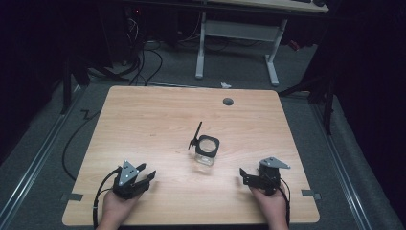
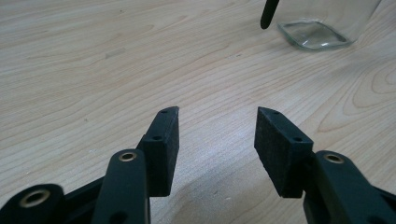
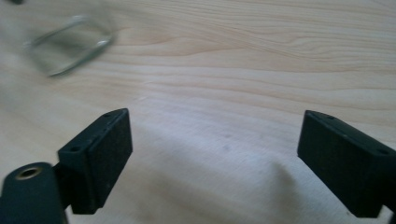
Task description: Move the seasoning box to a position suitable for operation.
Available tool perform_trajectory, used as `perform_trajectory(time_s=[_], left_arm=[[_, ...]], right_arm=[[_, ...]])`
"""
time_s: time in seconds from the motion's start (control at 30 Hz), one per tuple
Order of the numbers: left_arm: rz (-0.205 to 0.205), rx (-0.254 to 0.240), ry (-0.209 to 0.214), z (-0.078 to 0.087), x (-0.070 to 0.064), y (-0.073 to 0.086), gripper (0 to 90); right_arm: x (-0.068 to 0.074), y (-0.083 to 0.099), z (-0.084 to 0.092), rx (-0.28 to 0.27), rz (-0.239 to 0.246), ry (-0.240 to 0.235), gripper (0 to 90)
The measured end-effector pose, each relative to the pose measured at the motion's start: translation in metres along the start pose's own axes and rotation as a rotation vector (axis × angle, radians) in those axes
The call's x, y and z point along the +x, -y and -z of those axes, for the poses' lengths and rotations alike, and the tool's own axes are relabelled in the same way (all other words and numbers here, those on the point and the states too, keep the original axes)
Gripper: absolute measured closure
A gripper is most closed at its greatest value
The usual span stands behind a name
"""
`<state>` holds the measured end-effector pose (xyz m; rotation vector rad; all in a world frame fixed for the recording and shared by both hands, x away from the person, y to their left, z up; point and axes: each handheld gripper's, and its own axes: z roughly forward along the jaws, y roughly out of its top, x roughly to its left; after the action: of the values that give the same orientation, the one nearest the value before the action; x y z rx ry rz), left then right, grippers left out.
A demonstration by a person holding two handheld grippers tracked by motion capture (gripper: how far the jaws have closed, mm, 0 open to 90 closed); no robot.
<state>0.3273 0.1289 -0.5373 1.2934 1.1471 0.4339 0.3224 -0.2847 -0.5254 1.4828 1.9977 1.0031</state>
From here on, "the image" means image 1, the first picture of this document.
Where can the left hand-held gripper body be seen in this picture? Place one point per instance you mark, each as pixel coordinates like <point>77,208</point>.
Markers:
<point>127,183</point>

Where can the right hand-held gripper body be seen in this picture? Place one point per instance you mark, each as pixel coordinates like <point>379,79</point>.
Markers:
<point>269,177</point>

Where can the clear jar with black rim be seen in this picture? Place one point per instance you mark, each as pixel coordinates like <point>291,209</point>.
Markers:
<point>207,149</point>

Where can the black pen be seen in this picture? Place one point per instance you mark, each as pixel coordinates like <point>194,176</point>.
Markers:
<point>195,137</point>

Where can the person's left hand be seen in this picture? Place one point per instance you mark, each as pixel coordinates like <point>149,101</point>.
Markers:
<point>116,207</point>

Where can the person's right hand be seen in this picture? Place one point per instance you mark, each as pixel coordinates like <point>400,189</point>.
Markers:
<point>271,206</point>

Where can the grey tape piece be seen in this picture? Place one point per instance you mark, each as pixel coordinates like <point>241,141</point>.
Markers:
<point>311,193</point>
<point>72,197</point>

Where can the grey table grommet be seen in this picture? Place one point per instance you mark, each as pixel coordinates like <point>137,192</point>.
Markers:
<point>228,101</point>

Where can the white paper scrap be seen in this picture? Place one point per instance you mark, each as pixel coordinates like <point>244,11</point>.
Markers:
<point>225,85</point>

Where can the black metal stand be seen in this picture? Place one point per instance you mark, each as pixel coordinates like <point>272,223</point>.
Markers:
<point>319,89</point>
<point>72,76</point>

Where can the white-legged desk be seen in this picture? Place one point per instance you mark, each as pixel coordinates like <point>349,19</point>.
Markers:
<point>242,30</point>

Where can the metal floor rail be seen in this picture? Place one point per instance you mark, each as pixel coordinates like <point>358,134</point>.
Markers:
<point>340,163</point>
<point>35,163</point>

